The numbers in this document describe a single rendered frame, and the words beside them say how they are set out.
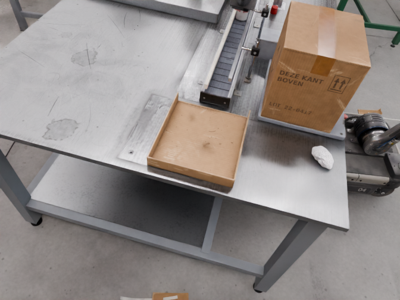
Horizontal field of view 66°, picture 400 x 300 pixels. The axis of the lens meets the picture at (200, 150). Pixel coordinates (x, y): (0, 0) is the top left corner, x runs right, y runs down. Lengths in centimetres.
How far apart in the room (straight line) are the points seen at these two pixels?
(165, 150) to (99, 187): 74
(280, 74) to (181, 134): 35
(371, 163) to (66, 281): 174
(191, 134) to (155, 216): 63
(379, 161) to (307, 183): 113
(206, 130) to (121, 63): 46
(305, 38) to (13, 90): 96
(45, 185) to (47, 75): 63
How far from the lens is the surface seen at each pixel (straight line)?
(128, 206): 156
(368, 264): 198
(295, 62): 96
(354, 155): 203
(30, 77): 129
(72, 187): 167
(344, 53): 99
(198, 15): 158
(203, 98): 111
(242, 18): 152
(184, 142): 98
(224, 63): 123
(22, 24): 316
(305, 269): 181
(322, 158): 103
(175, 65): 128
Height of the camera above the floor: 158
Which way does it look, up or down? 51 degrees down
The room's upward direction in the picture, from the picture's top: 8 degrees clockwise
